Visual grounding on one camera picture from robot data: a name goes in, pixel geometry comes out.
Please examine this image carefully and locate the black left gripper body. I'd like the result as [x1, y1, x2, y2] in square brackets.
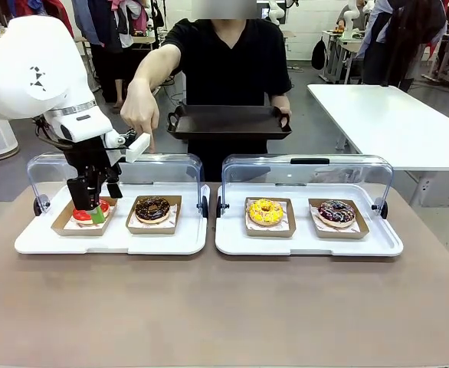
[61, 134, 123, 183]

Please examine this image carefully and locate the red glazed donut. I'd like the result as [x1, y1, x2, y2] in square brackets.
[72, 197, 113, 226]

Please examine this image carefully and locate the black serving tray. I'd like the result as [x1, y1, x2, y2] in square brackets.
[166, 103, 293, 142]

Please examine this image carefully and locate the person right forearm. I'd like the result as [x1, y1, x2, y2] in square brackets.
[126, 46, 182, 97]

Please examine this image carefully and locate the person left forearm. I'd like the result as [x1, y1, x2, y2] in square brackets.
[270, 93, 291, 114]

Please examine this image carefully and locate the paper liner under red donut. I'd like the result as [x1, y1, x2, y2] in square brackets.
[62, 202, 116, 232]

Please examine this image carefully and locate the cardboard tray of red donut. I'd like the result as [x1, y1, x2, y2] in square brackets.
[51, 196, 119, 237]

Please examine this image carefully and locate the chocolate glazed donut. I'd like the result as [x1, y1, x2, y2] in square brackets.
[134, 195, 171, 225]

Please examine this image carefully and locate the cardboard tray of chocolate donut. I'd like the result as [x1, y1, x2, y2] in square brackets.
[126, 194, 183, 235]

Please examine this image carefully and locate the paper liner under chocolate donut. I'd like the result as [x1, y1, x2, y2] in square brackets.
[132, 202, 179, 229]

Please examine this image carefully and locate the yellow sprinkled donut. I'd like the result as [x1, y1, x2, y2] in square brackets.
[247, 198, 284, 227]

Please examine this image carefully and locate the cardboard tray of yellow donut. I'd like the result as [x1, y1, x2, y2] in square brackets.
[244, 196, 297, 238]

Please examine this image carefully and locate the person torso in black shirt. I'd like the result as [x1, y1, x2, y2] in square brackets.
[162, 17, 293, 183]

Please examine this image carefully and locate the paper liner under yellow donut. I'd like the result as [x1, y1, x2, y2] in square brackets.
[247, 206, 291, 233]

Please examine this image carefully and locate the dark donut with colourful sprinkles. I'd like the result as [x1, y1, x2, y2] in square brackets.
[317, 199, 357, 228]

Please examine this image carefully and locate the cardboard tray of dark sprinkled donut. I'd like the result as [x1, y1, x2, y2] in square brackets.
[307, 197, 371, 240]

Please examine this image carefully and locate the paper liner under dark sprinkled donut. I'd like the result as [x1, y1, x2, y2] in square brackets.
[311, 202, 364, 233]

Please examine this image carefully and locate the background person in dark clothes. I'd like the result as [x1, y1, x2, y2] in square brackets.
[362, 0, 448, 93]

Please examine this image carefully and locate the person right hand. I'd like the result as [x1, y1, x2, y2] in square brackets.
[120, 78, 162, 155]

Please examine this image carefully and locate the white display tray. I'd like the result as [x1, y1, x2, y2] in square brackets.
[215, 183, 405, 258]
[14, 182, 209, 256]

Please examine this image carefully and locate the clear plastic display lid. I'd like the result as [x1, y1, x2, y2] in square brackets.
[26, 152, 205, 216]

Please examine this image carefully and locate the hanging clothes rack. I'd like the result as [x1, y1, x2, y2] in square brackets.
[42, 0, 165, 104]

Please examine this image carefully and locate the black backpack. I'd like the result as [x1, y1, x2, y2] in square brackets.
[310, 38, 327, 71]

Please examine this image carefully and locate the white side table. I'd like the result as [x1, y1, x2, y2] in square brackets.
[306, 83, 449, 207]

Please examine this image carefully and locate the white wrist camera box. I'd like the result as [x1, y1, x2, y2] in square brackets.
[125, 132, 152, 164]

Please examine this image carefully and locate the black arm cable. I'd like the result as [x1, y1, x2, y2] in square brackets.
[32, 116, 72, 151]

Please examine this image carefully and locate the clear lid with black handle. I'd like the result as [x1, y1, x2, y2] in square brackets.
[221, 154, 395, 216]

